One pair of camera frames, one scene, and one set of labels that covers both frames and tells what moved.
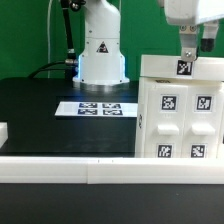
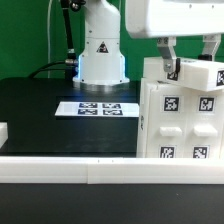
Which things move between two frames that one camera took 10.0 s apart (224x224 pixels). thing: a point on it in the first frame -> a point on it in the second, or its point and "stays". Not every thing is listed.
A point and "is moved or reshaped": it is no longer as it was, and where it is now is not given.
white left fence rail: (3, 133) stays
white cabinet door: (165, 114) is moved or reshaped
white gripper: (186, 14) -> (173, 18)
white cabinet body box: (179, 118) is moved or reshaped
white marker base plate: (97, 109) stays
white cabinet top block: (173, 66) is moved or reshaped
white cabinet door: (203, 122) stays
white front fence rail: (106, 170) stays
